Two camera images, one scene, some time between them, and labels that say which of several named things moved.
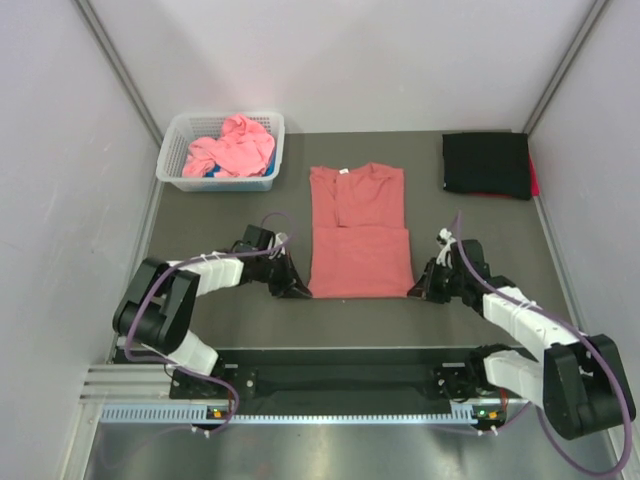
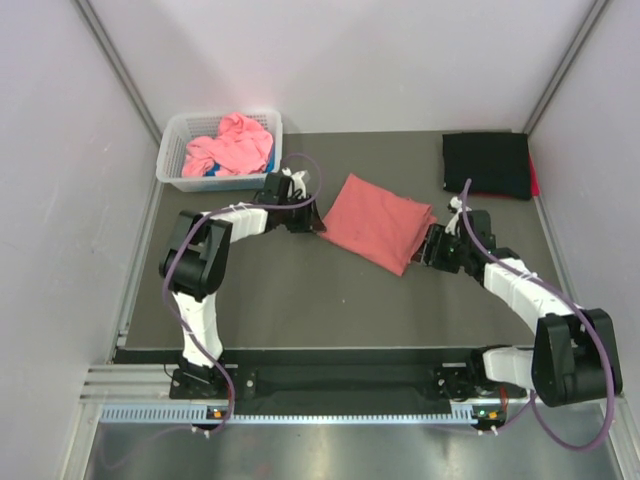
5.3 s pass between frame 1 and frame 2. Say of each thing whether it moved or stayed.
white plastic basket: stayed
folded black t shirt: stayed
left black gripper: moved
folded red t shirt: stayed
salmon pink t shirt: moved
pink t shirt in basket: stayed
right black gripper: moved
